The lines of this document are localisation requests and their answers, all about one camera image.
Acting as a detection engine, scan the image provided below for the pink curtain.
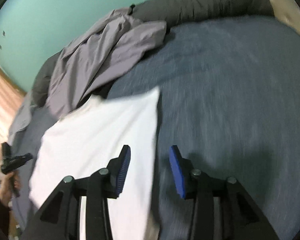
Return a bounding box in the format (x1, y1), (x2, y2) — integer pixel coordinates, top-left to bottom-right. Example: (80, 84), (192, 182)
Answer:
(0, 55), (24, 176)

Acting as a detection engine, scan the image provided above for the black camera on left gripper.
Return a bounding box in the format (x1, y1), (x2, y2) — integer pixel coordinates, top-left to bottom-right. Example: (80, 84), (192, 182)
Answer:
(1, 142), (11, 165)

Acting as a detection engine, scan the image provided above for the light grey crumpled sheet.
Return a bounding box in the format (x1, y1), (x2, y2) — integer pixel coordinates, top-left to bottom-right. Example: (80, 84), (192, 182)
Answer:
(46, 8), (166, 118)

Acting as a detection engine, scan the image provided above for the dark grey duvet roll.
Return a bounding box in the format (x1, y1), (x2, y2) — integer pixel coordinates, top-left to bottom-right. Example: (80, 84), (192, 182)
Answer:
(31, 0), (274, 107)

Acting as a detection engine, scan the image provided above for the dark blue bed cover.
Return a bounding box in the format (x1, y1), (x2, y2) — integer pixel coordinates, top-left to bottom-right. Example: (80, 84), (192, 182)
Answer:
(11, 15), (300, 240)

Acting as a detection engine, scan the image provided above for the person's left hand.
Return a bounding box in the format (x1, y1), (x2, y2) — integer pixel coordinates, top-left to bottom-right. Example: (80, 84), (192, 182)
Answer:
(0, 171), (21, 207)

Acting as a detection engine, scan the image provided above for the white long-sleeve shirt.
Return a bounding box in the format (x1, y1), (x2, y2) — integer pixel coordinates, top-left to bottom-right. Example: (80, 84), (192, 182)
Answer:
(29, 87), (160, 239)

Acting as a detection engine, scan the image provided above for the light grey blanket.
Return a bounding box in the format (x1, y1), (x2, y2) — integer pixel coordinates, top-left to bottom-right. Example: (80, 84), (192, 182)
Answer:
(7, 91), (38, 146)

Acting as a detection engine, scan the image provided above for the wooden window frame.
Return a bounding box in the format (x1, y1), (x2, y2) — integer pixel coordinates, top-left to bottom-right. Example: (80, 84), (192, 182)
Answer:
(0, 68), (26, 96)

